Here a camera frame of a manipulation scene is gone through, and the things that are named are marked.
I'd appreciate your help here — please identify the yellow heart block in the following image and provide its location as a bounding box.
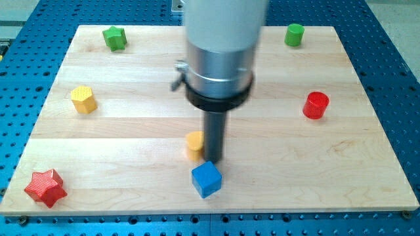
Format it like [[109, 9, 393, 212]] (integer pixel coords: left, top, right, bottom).
[[186, 131, 204, 161]]

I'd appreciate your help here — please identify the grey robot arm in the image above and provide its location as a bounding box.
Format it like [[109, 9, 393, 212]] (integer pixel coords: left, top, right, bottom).
[[178, 0, 268, 112]]

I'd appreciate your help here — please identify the yellow hexagon block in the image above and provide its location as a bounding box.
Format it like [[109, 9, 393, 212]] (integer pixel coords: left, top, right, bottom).
[[70, 86, 97, 114]]

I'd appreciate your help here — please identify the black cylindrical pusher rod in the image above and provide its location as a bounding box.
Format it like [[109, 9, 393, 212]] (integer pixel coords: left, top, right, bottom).
[[203, 111, 227, 163]]

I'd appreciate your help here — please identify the blue cube block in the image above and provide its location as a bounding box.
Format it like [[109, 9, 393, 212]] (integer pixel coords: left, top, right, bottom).
[[191, 161, 222, 199]]

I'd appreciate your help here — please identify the light wooden board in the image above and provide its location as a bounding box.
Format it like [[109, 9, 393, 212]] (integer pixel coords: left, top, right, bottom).
[[1, 25, 419, 216]]

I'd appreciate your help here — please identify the red cylinder block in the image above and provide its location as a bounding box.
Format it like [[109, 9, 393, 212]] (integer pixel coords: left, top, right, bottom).
[[303, 91, 329, 119]]

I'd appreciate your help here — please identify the green cylinder block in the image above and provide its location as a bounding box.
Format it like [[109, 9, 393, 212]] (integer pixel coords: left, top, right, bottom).
[[284, 24, 305, 47]]

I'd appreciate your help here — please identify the green star block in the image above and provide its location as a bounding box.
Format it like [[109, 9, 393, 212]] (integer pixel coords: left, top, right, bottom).
[[102, 26, 127, 51]]

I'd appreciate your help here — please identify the red star block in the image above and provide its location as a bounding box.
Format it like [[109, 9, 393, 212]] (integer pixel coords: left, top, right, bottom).
[[24, 169, 68, 208]]

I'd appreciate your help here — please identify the blue perforated metal base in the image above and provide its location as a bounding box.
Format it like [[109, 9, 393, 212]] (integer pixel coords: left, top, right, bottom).
[[1, 0, 419, 235]]

